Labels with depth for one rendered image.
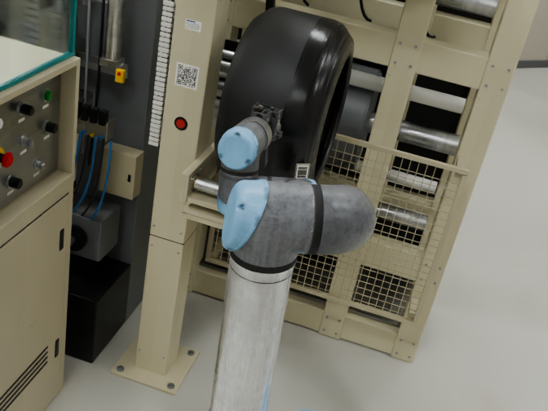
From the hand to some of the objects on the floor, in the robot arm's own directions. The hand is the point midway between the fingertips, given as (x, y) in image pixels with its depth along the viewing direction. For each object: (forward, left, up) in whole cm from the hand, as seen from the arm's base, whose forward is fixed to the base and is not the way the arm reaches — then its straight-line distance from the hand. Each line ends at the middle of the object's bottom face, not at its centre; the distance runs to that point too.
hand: (272, 124), depth 201 cm
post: (+51, +3, -121) cm, 131 cm away
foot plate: (+51, +3, -120) cm, 131 cm away
